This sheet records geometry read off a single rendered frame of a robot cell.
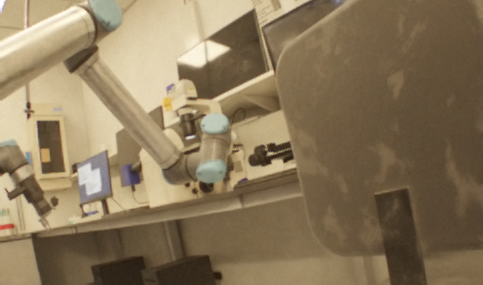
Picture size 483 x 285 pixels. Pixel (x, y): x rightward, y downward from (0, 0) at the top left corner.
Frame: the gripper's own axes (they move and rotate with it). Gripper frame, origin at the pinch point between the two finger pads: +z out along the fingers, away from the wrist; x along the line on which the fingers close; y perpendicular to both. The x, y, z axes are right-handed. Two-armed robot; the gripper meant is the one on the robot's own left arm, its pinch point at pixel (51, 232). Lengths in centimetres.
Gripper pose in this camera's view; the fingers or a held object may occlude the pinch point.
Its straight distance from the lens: 135.7
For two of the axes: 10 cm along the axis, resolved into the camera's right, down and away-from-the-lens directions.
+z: 5.5, 8.3, 0.7
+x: -6.5, 3.7, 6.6
